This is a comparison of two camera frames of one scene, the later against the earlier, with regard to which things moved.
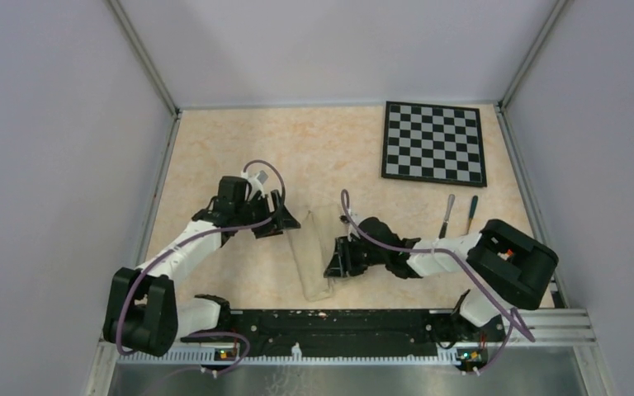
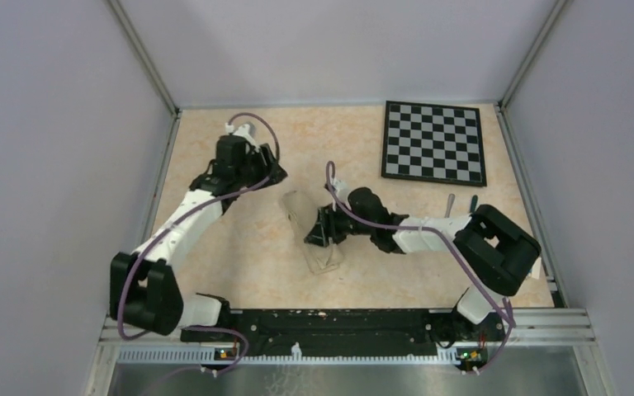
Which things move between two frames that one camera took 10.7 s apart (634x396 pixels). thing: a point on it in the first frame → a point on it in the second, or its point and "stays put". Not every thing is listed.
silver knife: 450,204 stays put
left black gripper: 276,202 → 267,155
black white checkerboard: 433,143 stays put
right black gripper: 343,261 → 327,226
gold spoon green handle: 472,212 stays put
